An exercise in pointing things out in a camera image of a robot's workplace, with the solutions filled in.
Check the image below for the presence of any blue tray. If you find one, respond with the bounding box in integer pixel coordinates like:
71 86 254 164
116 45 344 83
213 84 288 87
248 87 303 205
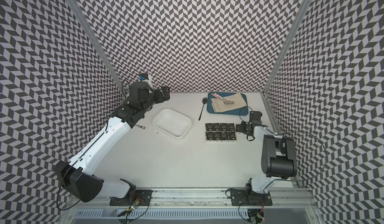
207 92 248 116

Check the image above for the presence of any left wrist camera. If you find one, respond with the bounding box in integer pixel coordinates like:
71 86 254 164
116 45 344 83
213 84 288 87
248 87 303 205
139 73 152 86

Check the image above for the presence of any white plastic storage box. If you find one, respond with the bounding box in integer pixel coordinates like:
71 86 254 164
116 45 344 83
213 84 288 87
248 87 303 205
153 108 192 139

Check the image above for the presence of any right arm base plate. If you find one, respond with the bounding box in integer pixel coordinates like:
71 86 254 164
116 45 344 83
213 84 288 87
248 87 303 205
226 189 273 207

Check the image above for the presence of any aluminium front rail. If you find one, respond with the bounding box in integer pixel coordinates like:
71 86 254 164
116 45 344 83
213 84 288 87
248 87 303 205
74 187 317 210

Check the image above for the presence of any black spoon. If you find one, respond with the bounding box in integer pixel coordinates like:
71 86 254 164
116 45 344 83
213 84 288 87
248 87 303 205
198 97 208 121

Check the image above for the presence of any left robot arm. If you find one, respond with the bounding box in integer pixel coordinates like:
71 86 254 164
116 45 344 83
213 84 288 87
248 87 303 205
54 81 170 203

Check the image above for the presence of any beige folded cloth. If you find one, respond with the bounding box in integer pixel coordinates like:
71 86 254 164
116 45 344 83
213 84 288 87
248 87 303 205
211 93 247 113

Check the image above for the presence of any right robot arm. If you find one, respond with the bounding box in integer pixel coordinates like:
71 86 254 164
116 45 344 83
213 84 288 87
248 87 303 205
239 111 298 198

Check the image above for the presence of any red handled utensil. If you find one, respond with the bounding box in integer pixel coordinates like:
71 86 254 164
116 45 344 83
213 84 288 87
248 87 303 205
212 93 234 105

